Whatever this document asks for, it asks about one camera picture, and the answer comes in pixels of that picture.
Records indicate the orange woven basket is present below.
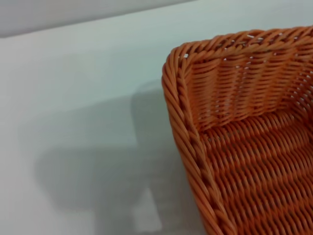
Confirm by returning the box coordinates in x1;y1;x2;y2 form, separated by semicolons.
161;25;313;235

